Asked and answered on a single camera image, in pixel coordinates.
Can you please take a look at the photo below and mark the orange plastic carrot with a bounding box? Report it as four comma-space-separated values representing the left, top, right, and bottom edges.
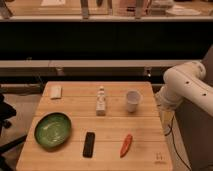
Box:
120, 134, 133, 157

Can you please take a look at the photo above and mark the white sponge block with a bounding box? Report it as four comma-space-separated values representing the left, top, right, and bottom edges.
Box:
50, 85, 62, 99

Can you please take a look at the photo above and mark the white glue bottle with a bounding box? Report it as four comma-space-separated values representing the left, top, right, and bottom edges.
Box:
96, 86, 106, 116

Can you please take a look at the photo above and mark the black cable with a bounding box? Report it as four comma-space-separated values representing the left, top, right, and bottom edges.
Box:
163, 114, 193, 171

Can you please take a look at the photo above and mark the white paper cup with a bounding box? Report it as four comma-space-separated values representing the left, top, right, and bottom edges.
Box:
126, 90, 141, 113

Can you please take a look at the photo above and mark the green ceramic bowl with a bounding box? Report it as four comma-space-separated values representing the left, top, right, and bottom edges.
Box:
34, 112, 72, 149

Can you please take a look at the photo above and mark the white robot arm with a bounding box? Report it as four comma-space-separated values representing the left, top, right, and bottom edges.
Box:
155, 61, 213, 117

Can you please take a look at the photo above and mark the black office chair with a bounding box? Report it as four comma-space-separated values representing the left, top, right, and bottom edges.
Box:
0, 93, 28, 171

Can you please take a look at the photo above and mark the black remote control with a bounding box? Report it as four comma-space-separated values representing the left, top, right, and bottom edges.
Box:
83, 132, 95, 158

